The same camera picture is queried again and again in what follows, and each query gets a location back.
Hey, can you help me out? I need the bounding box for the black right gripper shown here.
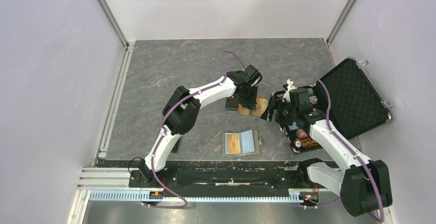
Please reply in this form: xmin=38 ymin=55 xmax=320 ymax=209
xmin=261 ymin=96 xmax=299 ymax=126

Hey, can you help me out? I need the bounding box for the gold card stack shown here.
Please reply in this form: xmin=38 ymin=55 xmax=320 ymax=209
xmin=237 ymin=104 xmax=250 ymax=116
xmin=252 ymin=98 xmax=268 ymax=117

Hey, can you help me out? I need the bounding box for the clear acrylic card tray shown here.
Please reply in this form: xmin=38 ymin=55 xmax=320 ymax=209
xmin=225 ymin=96 xmax=268 ymax=117

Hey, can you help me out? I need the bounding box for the beige leather card holder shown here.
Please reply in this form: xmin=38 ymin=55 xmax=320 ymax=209
xmin=222 ymin=130 xmax=262 ymax=156

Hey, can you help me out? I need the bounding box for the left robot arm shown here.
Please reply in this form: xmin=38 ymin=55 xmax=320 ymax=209
xmin=139 ymin=65 xmax=263 ymax=187

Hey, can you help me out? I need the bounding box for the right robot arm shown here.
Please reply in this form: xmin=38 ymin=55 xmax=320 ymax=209
xmin=261 ymin=87 xmax=393 ymax=217

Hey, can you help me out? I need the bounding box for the black card stack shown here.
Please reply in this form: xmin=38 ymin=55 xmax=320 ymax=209
xmin=225 ymin=96 xmax=239 ymax=114

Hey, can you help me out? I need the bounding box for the blue playing card deck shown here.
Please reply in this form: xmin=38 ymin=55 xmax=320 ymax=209
xmin=288 ymin=122 xmax=300 ymax=130

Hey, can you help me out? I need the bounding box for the brown orange chip stack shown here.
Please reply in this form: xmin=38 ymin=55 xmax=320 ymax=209
xmin=294 ymin=137 xmax=319 ymax=149

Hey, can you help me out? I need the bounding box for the purple yellow chip stack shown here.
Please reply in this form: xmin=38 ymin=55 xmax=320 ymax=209
xmin=309 ymin=95 xmax=318 ymax=104

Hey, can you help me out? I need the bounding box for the purple green chip stack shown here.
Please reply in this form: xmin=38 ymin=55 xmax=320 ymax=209
xmin=307 ymin=88 xmax=315 ymax=96

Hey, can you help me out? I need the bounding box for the black poker chip case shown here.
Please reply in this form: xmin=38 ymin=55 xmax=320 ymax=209
xmin=279 ymin=57 xmax=392 ymax=154

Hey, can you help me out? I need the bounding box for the black glitter stick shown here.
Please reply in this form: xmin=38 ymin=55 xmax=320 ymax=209
xmin=171 ymin=137 xmax=182 ymax=154

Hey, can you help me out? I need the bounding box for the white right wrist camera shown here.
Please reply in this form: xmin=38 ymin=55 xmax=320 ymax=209
xmin=283 ymin=79 xmax=297 ymax=103

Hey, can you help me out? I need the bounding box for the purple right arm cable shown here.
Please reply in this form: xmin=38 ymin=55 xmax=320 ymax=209
xmin=289 ymin=73 xmax=386 ymax=224

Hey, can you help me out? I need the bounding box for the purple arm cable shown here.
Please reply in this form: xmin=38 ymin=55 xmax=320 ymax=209
xmin=128 ymin=50 xmax=247 ymax=210
xmin=289 ymin=73 xmax=386 ymax=224

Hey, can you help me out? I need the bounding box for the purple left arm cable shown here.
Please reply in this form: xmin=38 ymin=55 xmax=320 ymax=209
xmin=128 ymin=50 xmax=247 ymax=210

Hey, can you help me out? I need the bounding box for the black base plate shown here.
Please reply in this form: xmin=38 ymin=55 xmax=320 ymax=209
xmin=127 ymin=160 xmax=323 ymax=199

